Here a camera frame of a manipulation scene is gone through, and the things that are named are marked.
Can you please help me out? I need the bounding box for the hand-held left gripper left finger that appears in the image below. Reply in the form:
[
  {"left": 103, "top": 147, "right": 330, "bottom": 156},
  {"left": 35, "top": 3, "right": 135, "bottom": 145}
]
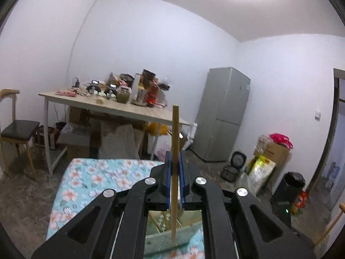
[{"left": 32, "top": 151, "right": 172, "bottom": 259}]

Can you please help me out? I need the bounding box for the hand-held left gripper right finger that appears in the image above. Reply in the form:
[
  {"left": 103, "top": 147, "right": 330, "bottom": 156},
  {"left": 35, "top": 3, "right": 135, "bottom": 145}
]
[{"left": 179, "top": 151, "right": 316, "bottom": 259}]

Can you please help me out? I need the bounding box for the green plastic utensil holder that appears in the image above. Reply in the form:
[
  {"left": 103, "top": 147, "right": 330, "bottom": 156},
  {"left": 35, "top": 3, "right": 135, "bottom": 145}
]
[{"left": 145, "top": 210, "right": 205, "bottom": 250}]

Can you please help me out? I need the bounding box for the wooden chopstick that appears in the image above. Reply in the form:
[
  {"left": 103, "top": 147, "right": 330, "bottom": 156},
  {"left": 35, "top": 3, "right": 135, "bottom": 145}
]
[{"left": 171, "top": 105, "right": 180, "bottom": 242}]

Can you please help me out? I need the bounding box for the pink plastic bag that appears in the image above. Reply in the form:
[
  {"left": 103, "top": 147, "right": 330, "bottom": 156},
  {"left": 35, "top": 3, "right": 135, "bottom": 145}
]
[{"left": 158, "top": 142, "right": 172, "bottom": 163}]

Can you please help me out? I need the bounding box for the black rice cooker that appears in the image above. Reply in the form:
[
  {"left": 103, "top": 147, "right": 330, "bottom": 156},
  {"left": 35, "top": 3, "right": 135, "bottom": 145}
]
[{"left": 221, "top": 151, "right": 247, "bottom": 183}]

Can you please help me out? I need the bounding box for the yellow plastic bag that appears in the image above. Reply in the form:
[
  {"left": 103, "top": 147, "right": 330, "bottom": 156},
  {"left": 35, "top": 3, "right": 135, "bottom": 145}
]
[{"left": 147, "top": 123, "right": 169, "bottom": 137}]

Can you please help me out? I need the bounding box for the yellow-green rice sack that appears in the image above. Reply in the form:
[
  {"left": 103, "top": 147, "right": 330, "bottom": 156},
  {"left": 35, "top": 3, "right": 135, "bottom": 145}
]
[{"left": 248, "top": 156, "right": 277, "bottom": 195}]

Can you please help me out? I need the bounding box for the floral turquoise blanket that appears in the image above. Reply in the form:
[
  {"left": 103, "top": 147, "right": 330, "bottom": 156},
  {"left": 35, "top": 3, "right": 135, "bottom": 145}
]
[{"left": 46, "top": 158, "right": 206, "bottom": 259}]

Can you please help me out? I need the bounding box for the silver refrigerator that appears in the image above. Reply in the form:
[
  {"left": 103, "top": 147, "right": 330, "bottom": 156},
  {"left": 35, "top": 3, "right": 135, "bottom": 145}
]
[{"left": 194, "top": 67, "right": 251, "bottom": 163}]

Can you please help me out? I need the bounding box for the clear plastic bag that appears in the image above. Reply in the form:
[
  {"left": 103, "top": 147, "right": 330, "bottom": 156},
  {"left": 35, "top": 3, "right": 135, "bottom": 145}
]
[{"left": 255, "top": 136, "right": 273, "bottom": 157}]

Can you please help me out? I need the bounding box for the grey-framed wooden table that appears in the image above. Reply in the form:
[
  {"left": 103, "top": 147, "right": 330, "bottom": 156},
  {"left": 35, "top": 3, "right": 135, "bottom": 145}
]
[{"left": 38, "top": 92, "right": 191, "bottom": 176}]

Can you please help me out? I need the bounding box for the glass jar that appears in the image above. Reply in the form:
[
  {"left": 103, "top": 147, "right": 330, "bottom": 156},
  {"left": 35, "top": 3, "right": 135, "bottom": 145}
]
[{"left": 116, "top": 86, "right": 132, "bottom": 104}]

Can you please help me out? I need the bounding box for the brown cardboard box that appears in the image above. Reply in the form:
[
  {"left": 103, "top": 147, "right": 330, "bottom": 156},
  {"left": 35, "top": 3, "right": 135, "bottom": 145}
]
[
  {"left": 58, "top": 124, "right": 93, "bottom": 155},
  {"left": 259, "top": 140, "right": 292, "bottom": 174}
]

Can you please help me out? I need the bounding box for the white tube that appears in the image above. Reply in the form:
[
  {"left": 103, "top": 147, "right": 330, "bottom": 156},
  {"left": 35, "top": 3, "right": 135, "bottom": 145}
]
[{"left": 133, "top": 73, "right": 141, "bottom": 102}]

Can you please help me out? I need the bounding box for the black trash bin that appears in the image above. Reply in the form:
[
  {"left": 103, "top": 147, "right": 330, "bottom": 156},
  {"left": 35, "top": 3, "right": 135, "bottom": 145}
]
[{"left": 270, "top": 172, "right": 307, "bottom": 227}]

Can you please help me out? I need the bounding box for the pink-red plastic bag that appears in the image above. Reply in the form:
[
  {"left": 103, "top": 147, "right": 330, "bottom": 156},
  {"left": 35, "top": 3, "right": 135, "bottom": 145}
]
[{"left": 269, "top": 133, "right": 293, "bottom": 149}]

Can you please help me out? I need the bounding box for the dark snack box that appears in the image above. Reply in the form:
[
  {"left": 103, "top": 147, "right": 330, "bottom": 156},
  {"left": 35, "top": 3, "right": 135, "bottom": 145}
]
[{"left": 141, "top": 69, "right": 157, "bottom": 83}]

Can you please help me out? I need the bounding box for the red-orange snack packet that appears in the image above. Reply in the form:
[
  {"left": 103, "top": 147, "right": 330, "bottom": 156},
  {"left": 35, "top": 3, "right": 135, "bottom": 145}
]
[{"left": 290, "top": 191, "right": 308, "bottom": 216}]

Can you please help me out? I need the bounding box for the blue water jug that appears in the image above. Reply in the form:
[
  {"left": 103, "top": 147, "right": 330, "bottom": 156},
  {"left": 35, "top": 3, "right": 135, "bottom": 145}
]
[{"left": 325, "top": 162, "right": 340, "bottom": 190}]

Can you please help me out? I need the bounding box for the wooden chair with dark seat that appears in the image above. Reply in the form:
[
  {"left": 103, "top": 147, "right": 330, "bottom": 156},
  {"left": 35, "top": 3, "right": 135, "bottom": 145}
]
[{"left": 0, "top": 89, "right": 41, "bottom": 179}]

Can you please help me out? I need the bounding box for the grey door frame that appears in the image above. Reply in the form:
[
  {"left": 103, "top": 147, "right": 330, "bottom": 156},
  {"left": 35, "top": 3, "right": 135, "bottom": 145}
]
[{"left": 304, "top": 68, "right": 345, "bottom": 195}]

